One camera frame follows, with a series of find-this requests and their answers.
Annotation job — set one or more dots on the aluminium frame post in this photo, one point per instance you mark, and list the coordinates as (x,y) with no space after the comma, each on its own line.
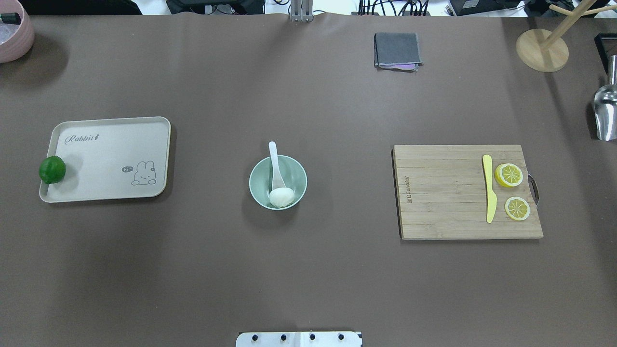
(301,10)

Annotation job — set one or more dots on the lower lemon slice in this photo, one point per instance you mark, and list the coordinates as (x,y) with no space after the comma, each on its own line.
(517,208)

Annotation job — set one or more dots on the metal scoop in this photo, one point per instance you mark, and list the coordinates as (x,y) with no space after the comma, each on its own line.
(605,104)

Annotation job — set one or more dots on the beige rabbit tray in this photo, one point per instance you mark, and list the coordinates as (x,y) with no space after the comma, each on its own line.
(110,159)

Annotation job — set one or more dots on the wooden mug tree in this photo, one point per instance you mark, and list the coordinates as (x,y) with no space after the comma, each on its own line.
(546,51)

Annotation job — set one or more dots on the white steamed bun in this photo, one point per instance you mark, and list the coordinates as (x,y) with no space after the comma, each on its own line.
(281,197)

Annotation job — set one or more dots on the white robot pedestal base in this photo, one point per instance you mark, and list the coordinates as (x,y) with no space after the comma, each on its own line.
(300,339)

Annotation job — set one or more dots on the lemon slice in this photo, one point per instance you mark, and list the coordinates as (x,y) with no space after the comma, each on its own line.
(508,175)
(517,208)

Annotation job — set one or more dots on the mint green bowl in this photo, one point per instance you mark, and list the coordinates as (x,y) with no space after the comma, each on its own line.
(260,179)

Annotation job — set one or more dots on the pink ribbed bowl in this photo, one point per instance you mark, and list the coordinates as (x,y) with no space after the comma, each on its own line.
(22,40)

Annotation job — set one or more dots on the green lime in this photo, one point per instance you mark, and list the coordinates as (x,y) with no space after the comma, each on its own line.
(52,170)

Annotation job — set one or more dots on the white ceramic spoon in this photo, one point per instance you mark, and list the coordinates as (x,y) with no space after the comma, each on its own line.
(277,179)

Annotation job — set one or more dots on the bamboo cutting board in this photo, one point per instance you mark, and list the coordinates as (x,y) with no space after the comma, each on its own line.
(442,196)

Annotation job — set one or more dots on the yellow plastic knife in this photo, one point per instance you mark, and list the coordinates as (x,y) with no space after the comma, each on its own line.
(490,194)

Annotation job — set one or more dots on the folded grey cloth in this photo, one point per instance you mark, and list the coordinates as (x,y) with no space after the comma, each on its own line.
(397,51)

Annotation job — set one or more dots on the upper lemon slice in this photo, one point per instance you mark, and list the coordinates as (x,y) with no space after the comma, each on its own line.
(508,175)

